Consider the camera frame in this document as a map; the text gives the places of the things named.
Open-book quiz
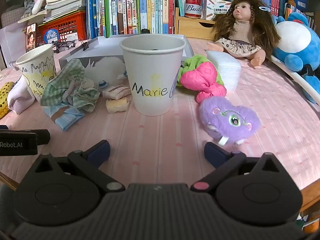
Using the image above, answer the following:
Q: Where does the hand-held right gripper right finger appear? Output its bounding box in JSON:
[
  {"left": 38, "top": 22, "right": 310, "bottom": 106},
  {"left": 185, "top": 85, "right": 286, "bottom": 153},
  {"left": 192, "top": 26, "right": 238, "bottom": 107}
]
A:
[{"left": 190, "top": 142, "right": 288, "bottom": 193}]

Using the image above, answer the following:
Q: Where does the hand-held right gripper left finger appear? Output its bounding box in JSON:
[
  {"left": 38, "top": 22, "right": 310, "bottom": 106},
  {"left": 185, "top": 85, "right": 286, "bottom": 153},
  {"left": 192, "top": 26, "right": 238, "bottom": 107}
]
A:
[{"left": 32, "top": 140, "right": 125, "bottom": 193}]

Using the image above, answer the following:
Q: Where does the purple plush heart toy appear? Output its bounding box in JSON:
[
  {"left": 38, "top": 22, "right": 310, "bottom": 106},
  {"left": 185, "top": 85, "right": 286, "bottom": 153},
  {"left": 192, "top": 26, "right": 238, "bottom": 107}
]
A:
[{"left": 199, "top": 96, "right": 262, "bottom": 146}]

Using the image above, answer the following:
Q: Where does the pale lavender sock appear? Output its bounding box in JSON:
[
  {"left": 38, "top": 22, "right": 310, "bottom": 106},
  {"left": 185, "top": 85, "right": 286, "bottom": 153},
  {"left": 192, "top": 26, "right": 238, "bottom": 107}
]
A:
[{"left": 7, "top": 76, "right": 35, "bottom": 115}]

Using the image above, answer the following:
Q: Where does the light blue face mask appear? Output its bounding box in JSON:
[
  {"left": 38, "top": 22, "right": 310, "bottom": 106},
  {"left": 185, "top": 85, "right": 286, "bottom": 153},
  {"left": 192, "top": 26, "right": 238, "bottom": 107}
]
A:
[{"left": 42, "top": 104, "right": 85, "bottom": 131}]

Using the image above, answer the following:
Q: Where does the yellow sequin pouch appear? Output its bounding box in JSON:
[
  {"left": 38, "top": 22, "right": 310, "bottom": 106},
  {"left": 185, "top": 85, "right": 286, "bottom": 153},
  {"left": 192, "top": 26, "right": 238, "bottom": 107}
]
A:
[{"left": 0, "top": 81, "right": 15, "bottom": 119}]

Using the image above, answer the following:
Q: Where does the pink and green cloth toy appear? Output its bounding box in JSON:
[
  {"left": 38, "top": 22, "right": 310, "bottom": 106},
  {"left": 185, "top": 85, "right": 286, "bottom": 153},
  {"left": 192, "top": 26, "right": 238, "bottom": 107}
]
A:
[{"left": 177, "top": 55, "right": 227, "bottom": 104}]

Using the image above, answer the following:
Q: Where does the green checked cloth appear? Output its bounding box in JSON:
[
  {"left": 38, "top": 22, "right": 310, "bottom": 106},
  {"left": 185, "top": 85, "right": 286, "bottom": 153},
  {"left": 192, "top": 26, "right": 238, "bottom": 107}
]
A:
[{"left": 40, "top": 59, "right": 101, "bottom": 113}]

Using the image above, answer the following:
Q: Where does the white foam block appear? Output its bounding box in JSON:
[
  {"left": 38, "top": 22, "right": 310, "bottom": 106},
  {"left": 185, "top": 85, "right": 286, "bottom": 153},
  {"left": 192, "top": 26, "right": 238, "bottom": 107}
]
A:
[{"left": 206, "top": 50, "right": 242, "bottom": 92}]

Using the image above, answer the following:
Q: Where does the white paper cup with lettering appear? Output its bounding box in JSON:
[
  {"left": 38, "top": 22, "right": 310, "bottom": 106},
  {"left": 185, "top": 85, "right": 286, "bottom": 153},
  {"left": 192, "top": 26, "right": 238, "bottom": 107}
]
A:
[{"left": 119, "top": 34, "right": 187, "bottom": 117}]

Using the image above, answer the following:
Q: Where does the grey shallow cardboard box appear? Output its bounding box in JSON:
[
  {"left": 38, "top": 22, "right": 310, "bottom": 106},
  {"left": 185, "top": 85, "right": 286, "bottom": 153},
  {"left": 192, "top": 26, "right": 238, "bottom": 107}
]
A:
[{"left": 59, "top": 34, "right": 194, "bottom": 88}]

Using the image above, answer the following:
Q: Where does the pale yellow sponge piece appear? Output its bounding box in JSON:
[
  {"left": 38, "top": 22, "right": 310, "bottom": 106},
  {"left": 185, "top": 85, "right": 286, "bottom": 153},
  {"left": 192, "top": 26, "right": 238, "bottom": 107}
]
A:
[{"left": 106, "top": 97, "right": 129, "bottom": 114}]

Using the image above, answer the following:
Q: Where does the pink tablecloth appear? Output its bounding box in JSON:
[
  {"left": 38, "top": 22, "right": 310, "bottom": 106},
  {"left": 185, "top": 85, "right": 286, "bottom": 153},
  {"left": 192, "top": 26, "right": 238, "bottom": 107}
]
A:
[{"left": 0, "top": 39, "right": 320, "bottom": 198}]

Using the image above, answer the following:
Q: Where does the small tissue packet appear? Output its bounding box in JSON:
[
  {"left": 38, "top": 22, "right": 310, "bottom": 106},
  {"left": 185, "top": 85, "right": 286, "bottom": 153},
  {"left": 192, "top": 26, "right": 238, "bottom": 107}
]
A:
[{"left": 102, "top": 84, "right": 132, "bottom": 99}]

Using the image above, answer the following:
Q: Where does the white paper cup with scribbles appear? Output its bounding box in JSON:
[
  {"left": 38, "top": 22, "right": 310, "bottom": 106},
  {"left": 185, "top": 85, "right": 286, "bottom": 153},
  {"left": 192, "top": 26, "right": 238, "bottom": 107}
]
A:
[{"left": 16, "top": 44, "right": 57, "bottom": 102}]

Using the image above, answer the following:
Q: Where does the white paper bag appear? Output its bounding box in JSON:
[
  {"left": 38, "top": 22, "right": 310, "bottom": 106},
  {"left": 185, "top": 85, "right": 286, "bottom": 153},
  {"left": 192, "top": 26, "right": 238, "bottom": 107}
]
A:
[{"left": 0, "top": 26, "right": 27, "bottom": 68}]

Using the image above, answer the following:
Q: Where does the black binder clip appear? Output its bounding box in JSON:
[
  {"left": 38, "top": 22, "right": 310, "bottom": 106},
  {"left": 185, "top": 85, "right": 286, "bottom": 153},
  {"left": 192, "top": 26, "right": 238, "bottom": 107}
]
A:
[{"left": 79, "top": 38, "right": 90, "bottom": 52}]

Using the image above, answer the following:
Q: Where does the round blue sticker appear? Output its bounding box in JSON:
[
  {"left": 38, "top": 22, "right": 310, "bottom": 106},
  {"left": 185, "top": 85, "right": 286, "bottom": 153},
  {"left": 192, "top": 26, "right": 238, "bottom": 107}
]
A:
[{"left": 44, "top": 28, "right": 60, "bottom": 44}]

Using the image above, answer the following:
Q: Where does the white grid board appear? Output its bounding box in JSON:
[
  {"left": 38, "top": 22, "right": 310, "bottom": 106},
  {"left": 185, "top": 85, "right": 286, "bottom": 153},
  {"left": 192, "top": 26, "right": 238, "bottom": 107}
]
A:
[{"left": 1, "top": 6, "right": 27, "bottom": 28}]

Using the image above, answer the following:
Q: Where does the red plastic crate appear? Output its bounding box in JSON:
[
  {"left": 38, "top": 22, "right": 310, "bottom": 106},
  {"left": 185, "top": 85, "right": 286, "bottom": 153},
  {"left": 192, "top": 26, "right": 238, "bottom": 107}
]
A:
[{"left": 36, "top": 11, "right": 88, "bottom": 45}]

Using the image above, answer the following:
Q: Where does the small wooden drawer box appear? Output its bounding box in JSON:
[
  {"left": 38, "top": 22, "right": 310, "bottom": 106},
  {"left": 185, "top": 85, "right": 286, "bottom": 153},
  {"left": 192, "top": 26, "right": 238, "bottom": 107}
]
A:
[{"left": 174, "top": 7, "right": 220, "bottom": 41}]

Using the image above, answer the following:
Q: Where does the doll with brown hair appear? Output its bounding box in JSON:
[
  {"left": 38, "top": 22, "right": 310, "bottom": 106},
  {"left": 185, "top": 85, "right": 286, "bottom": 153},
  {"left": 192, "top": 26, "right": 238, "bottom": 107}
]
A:
[{"left": 207, "top": 0, "right": 282, "bottom": 67}]

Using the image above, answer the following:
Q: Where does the grey plush toy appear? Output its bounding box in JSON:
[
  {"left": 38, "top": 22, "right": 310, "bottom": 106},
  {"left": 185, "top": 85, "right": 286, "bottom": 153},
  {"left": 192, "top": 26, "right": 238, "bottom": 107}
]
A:
[{"left": 24, "top": 0, "right": 35, "bottom": 15}]

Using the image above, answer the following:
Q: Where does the blue and white plush toy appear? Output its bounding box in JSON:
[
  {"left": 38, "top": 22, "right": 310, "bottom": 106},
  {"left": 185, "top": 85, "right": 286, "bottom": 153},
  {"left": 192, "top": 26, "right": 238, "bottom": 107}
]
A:
[{"left": 271, "top": 12, "right": 320, "bottom": 104}]

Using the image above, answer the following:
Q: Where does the white label sticker carton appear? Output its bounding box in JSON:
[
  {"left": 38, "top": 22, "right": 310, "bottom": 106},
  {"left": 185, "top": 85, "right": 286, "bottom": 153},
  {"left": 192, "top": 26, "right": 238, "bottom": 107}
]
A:
[{"left": 203, "top": 0, "right": 234, "bottom": 21}]

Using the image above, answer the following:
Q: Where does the stack of flat paperback books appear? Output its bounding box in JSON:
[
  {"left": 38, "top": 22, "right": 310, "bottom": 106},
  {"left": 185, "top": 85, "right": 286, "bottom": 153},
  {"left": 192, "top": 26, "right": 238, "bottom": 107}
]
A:
[{"left": 45, "top": 0, "right": 87, "bottom": 23}]

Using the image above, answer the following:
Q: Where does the red drink can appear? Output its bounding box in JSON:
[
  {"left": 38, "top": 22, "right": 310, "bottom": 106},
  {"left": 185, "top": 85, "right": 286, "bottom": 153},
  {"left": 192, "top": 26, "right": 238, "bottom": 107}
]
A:
[{"left": 184, "top": 0, "right": 203, "bottom": 18}]

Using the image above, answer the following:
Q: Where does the row of upright books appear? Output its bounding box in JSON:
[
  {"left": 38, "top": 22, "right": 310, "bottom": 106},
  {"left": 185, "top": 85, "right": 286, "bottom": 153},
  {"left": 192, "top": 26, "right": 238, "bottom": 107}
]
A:
[{"left": 86, "top": 0, "right": 315, "bottom": 38}]

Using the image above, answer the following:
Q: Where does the black folding frame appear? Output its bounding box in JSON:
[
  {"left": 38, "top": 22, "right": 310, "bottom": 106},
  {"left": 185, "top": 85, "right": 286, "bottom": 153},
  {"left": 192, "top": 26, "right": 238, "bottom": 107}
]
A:
[{"left": 54, "top": 40, "right": 77, "bottom": 53}]

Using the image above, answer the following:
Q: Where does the white curved rail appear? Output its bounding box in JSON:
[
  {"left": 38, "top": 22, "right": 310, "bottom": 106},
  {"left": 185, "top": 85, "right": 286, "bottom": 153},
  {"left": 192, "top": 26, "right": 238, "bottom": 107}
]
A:
[{"left": 271, "top": 55, "right": 320, "bottom": 95}]

